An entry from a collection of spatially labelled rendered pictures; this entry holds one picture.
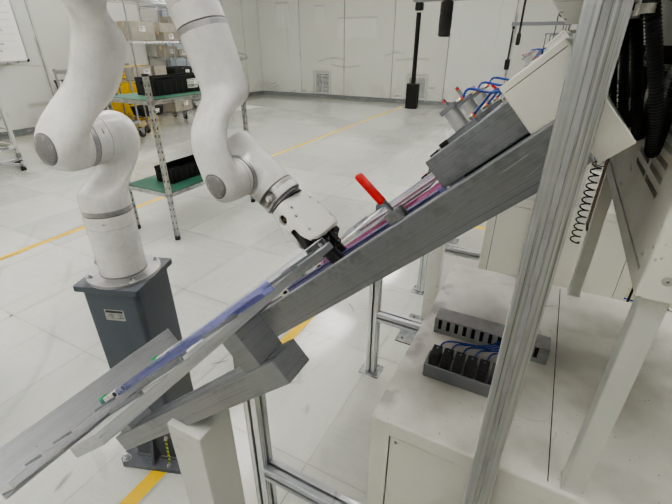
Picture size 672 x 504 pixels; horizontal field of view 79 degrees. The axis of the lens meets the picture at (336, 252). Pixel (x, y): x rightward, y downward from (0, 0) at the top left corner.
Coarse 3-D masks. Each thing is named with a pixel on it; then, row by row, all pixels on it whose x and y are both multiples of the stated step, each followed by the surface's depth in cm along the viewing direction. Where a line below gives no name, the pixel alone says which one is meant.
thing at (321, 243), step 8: (320, 240) 48; (312, 248) 48; (320, 248) 47; (296, 256) 49; (304, 256) 49; (288, 264) 50; (296, 264) 50; (280, 272) 52; (264, 280) 54; (272, 280) 53; (240, 296) 59; (232, 304) 59; (208, 320) 64; (176, 344) 71
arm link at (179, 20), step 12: (168, 0) 68; (180, 0) 67; (192, 0) 67; (204, 0) 68; (216, 0) 70; (180, 12) 68; (192, 12) 68; (204, 12) 68; (216, 12) 70; (180, 24) 69
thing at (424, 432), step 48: (480, 288) 121; (432, 336) 101; (576, 336) 101; (432, 384) 87; (528, 384) 87; (576, 384) 87; (384, 432) 80; (432, 432) 76; (528, 432) 76; (576, 432) 76; (624, 432) 76; (384, 480) 87; (432, 480) 80; (528, 480) 68; (624, 480) 68
